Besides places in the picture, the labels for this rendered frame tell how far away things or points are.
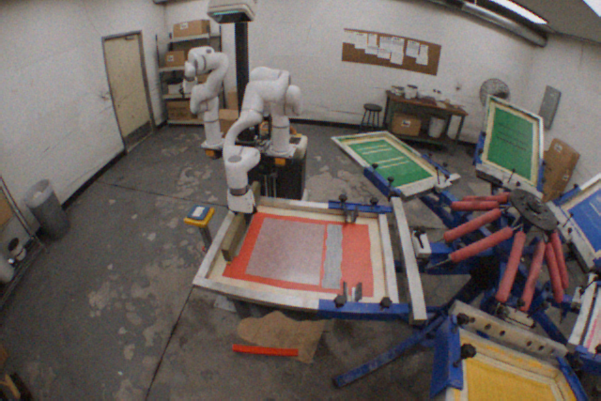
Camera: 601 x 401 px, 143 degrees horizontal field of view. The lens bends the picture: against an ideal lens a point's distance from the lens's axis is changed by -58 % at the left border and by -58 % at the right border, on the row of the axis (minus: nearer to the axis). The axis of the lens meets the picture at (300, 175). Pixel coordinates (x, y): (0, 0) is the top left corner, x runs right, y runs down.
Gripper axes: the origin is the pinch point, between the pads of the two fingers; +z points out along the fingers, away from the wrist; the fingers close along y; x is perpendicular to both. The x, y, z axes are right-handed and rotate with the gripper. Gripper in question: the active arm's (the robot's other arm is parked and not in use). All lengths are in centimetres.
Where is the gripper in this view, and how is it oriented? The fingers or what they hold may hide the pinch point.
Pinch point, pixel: (243, 218)
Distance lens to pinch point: 101.7
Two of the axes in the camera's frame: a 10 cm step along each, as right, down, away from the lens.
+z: -0.3, 8.2, 5.7
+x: -1.4, 5.6, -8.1
